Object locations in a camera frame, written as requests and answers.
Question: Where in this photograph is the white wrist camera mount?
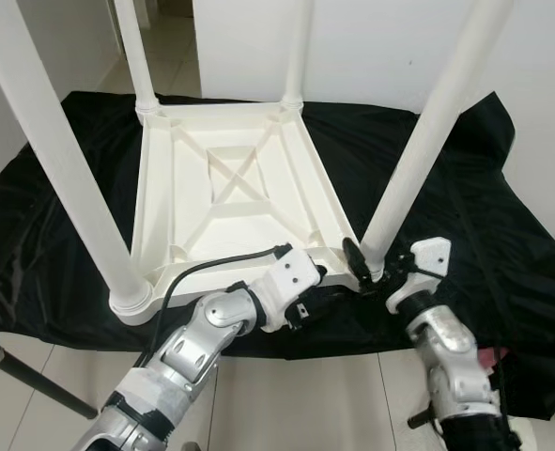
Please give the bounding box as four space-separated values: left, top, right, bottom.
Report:
248 248 324 334
386 236 453 316

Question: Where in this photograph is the black cloth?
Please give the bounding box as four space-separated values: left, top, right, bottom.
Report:
0 88 555 421

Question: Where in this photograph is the white plastic table top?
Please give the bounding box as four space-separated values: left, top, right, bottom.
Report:
108 99 374 327

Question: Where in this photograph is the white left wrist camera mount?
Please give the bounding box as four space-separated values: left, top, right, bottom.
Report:
248 248 324 334

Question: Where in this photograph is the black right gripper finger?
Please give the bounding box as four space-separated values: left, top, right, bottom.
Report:
340 236 373 292

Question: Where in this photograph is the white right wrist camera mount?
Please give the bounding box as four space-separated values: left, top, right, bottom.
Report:
386 236 453 316

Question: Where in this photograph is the pink object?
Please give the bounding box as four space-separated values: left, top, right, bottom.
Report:
482 346 509 367

